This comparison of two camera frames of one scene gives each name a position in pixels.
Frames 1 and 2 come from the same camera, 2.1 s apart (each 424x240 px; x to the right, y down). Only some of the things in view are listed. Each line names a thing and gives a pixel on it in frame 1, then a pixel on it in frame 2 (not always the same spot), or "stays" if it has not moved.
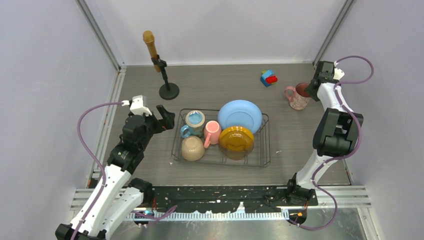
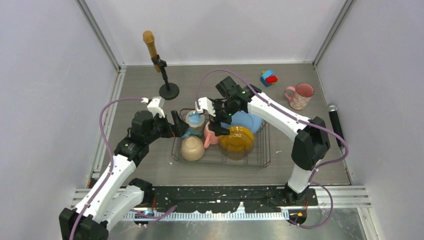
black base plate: [225, 199] stays
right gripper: [311, 93] → [215, 122]
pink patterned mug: [298, 97] stays
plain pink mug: [212, 133] stays
